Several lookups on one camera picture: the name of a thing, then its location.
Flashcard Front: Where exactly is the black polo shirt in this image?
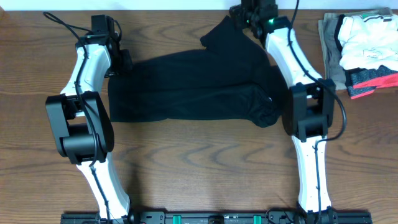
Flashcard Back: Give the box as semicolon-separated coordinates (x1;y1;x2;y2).
108;17;289;128

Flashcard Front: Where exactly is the white folded garment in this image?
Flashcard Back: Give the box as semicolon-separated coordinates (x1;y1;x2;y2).
337;14;397;70

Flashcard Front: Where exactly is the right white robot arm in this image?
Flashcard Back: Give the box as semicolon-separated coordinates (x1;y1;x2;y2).
229;1;335;215

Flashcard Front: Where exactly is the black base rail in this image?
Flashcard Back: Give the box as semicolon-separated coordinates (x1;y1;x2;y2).
60;208;373;224

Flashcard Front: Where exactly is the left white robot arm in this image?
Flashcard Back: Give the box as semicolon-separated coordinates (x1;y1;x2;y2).
45;33;131;223

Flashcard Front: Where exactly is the khaki folded garment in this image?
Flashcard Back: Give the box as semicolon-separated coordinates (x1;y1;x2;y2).
318;7;396;90

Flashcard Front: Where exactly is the grey red folded garment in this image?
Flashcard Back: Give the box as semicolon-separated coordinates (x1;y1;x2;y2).
345;65;397;100

